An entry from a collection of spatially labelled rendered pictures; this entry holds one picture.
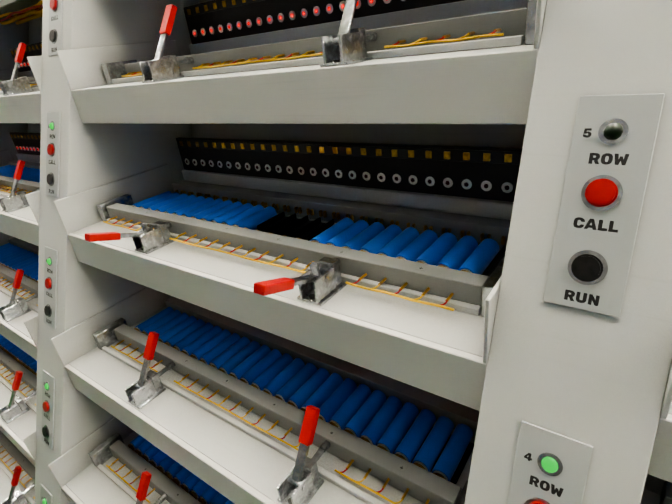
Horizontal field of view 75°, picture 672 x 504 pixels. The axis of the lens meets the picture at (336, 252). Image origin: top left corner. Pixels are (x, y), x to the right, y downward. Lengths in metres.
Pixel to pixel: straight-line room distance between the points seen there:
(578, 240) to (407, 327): 0.14
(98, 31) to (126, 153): 0.17
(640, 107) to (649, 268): 0.09
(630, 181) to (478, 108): 0.11
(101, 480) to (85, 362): 0.20
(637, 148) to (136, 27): 0.69
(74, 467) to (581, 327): 0.77
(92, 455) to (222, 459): 0.37
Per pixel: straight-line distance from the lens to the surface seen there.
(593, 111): 0.30
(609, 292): 0.29
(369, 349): 0.36
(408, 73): 0.35
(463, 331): 0.34
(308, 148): 0.57
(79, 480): 0.88
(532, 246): 0.30
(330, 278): 0.39
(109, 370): 0.74
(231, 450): 0.54
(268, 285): 0.34
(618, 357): 0.30
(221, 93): 0.48
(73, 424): 0.85
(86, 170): 0.75
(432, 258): 0.41
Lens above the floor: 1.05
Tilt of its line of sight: 8 degrees down
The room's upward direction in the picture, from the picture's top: 6 degrees clockwise
